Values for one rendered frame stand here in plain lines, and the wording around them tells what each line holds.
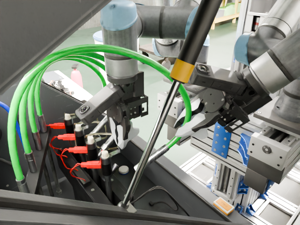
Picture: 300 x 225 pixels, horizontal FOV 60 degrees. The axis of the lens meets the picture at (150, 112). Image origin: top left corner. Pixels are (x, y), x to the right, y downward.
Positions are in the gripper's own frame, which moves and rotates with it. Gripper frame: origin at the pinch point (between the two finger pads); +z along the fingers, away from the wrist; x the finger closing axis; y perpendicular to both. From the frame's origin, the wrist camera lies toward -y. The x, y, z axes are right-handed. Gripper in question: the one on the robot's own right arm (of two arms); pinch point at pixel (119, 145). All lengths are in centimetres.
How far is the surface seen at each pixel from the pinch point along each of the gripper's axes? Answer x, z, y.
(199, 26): -33, -37, -10
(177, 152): 87, 113, 112
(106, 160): -1.3, 1.8, -4.9
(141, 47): 296, 81, 227
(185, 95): -14.4, -17.9, 8.7
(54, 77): 94, 15, 15
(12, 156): -0.7, -9.4, -24.4
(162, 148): -12.4, -4.4, 4.4
